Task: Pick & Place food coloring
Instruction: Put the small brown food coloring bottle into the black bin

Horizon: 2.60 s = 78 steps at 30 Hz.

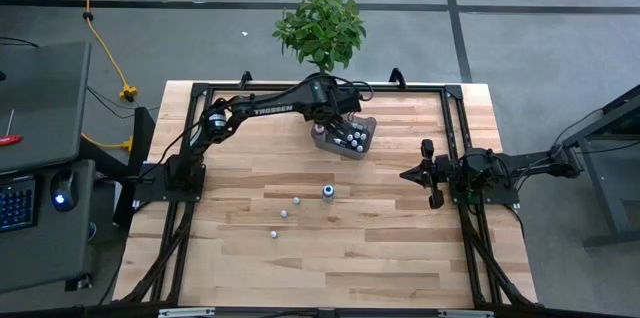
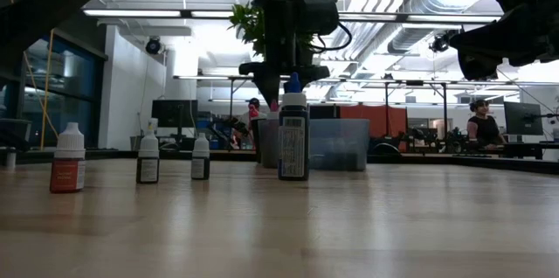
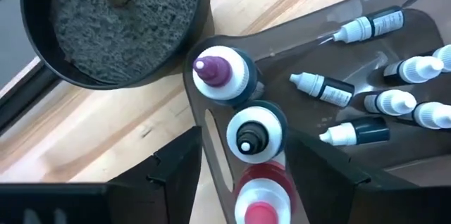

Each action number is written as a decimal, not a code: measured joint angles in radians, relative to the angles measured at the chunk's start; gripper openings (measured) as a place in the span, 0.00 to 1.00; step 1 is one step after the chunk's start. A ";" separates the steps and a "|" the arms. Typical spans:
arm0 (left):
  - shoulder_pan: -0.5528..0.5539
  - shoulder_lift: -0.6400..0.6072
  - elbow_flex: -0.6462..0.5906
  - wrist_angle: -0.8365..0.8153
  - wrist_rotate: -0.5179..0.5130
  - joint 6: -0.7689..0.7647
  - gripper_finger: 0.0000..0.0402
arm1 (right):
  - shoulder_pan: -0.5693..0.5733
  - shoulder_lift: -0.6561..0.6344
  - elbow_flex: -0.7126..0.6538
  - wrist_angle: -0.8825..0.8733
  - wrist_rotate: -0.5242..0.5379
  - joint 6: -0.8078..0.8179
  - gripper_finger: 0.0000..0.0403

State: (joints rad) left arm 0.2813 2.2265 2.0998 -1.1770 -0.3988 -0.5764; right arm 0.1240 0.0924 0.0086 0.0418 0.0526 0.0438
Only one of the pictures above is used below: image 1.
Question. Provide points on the black aluminium table frame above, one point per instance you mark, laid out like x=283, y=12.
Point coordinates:
x=400, y=88

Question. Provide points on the large blue food colouring bottle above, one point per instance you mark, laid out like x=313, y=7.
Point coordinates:
x=328, y=192

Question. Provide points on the grey translucent plastic bin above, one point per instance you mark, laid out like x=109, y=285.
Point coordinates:
x=327, y=145

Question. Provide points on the grey side desk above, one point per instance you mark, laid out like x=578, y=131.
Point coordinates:
x=45, y=258

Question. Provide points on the dark metal desk frame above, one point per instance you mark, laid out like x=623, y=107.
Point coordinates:
x=600, y=198

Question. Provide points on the black computer mouse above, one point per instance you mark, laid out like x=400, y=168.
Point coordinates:
x=64, y=190

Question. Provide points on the silver aluminium bar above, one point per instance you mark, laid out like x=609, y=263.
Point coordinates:
x=465, y=314
x=185, y=312

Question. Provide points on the green potted plant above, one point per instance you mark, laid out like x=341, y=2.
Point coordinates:
x=320, y=33

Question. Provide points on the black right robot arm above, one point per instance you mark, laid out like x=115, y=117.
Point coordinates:
x=525, y=163

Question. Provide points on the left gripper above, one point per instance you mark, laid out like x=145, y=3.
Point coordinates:
x=345, y=105

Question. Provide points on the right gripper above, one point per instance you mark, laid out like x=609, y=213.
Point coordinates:
x=442, y=173

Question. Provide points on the backlit black keyboard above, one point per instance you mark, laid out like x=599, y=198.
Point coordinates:
x=17, y=205

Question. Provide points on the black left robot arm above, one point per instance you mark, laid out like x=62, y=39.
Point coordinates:
x=300, y=103

